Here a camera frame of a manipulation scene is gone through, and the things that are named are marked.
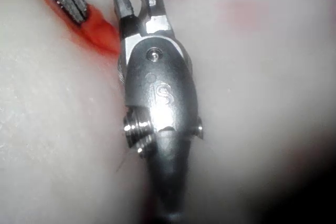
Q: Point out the tissue pad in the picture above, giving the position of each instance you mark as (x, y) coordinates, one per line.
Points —
(249, 90)

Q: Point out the right arm needle driver jaw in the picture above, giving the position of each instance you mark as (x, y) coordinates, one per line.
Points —
(157, 11)
(123, 3)

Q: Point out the right arm needle driver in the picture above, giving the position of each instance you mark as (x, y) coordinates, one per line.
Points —
(162, 90)

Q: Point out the dark right arm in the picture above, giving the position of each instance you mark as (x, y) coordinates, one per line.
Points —
(168, 182)

